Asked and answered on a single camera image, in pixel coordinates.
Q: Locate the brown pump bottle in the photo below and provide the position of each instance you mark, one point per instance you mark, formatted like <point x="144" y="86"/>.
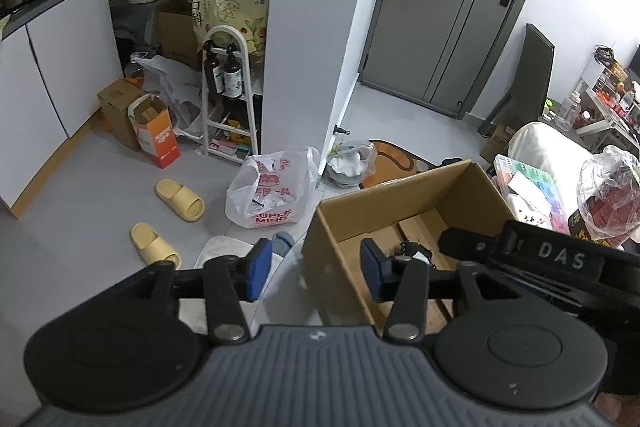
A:
<point x="232" y="77"/>
<point x="212" y="74"/>

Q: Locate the white red-print plastic bag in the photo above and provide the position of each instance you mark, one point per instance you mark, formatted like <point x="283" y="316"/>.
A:
<point x="280" y="192"/>

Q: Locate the white paper packet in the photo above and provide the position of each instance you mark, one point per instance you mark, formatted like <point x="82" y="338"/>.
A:
<point x="527" y="189"/>

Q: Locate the grey trash bag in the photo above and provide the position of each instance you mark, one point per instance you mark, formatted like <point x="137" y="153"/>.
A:
<point x="350" y="164"/>

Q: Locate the plastic-wrapped red canister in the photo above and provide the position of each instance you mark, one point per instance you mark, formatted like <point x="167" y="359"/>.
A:
<point x="607" y="202"/>

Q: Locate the white arched storage rack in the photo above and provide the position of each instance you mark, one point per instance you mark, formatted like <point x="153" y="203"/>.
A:
<point x="250" y="107"/>

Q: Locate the yellow printed food bag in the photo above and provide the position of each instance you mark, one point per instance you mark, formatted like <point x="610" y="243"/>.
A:
<point x="235" y="12"/>

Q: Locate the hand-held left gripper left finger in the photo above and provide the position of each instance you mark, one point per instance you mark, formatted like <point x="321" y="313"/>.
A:
<point x="260" y="269"/>

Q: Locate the flat brown cardboard box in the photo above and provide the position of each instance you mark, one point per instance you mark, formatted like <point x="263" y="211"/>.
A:
<point x="495" y="144"/>

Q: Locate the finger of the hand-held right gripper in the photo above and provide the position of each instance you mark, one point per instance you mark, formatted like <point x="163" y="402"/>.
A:
<point x="465" y="243"/>

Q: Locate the small brown cardboard box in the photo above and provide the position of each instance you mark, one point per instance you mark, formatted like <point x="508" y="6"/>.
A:
<point x="115" y="102"/>

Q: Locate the white cluttered shelf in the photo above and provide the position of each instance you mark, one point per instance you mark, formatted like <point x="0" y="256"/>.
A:
<point x="612" y="102"/>

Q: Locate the white chair cushion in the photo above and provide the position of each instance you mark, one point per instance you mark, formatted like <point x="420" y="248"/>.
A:
<point x="545" y="147"/>

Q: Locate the crumpled white plastic bag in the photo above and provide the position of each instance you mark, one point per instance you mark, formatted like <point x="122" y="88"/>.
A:
<point x="165" y="77"/>

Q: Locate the orange and white carton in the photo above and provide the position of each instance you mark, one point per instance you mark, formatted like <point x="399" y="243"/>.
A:
<point x="162" y="142"/>

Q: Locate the clear plastic bottle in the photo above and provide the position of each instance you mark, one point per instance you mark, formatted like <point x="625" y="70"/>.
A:
<point x="567" y="114"/>

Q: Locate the yellow slipper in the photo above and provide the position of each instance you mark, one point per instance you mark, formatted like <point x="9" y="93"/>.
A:
<point x="155" y="247"/>
<point x="182" y="202"/>

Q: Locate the colourful compartment organizer boxes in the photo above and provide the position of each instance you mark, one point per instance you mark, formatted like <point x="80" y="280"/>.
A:
<point x="550" y="207"/>

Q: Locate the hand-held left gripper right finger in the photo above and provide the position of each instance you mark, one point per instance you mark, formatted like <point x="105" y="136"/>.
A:
<point x="372" y="269"/>

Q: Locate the tall brown cardboard box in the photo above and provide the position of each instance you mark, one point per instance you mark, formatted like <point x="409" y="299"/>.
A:
<point x="175" y="32"/>

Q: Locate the white cloth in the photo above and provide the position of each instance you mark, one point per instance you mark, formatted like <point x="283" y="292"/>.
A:
<point x="220" y="249"/>

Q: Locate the grey door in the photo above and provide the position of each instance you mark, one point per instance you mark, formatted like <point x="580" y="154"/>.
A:
<point x="430" y="32"/>

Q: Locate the white kitchen cabinet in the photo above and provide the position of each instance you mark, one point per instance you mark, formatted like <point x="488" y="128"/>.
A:
<point x="50" y="72"/>

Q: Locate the black monitor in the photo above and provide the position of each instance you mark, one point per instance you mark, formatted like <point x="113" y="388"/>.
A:
<point x="535" y="72"/>

